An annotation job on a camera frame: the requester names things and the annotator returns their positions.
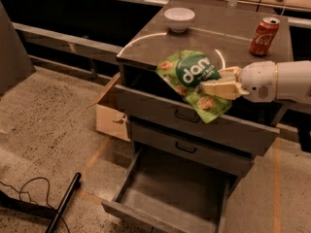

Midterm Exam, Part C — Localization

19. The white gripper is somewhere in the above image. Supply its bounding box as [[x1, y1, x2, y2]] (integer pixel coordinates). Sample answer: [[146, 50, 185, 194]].
[[200, 61, 277, 103]]

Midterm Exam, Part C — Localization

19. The green rice chip bag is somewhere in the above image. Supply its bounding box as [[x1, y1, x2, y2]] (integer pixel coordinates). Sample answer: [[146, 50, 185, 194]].
[[156, 50, 231, 123]]

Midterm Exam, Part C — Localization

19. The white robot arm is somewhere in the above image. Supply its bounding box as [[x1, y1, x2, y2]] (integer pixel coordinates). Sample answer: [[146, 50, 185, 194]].
[[200, 61, 311, 104]]

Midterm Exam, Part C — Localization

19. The grey top drawer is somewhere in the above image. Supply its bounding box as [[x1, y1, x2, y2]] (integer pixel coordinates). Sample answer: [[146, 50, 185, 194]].
[[115, 84, 280, 156]]

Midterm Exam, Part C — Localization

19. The grey drawer cabinet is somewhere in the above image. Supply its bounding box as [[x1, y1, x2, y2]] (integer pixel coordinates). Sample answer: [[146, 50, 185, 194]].
[[115, 0, 299, 180]]

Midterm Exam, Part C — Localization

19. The grey middle drawer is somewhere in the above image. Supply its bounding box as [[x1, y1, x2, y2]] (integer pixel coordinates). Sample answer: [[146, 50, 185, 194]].
[[131, 122, 254, 177]]

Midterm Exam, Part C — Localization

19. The grey open bottom drawer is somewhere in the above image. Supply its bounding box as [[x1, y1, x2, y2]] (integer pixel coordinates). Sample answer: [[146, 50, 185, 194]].
[[102, 148, 229, 233]]

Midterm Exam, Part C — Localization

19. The red coca-cola can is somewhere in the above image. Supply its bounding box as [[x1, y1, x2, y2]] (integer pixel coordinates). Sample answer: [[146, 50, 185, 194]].
[[249, 17, 280, 56]]

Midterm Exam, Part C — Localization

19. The white ceramic bowl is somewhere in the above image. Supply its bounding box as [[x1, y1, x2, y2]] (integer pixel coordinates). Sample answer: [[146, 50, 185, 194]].
[[164, 8, 195, 33]]

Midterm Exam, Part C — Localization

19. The cardboard box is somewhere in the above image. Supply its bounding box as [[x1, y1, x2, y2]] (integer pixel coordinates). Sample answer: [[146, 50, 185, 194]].
[[88, 73, 130, 142]]

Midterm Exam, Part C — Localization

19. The black metal pole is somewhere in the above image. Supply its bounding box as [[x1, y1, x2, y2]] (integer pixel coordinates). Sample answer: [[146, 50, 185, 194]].
[[45, 173, 82, 233]]

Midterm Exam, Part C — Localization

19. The grey metal rail beam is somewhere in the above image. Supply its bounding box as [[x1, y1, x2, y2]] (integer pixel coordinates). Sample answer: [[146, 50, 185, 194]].
[[13, 22, 122, 65]]

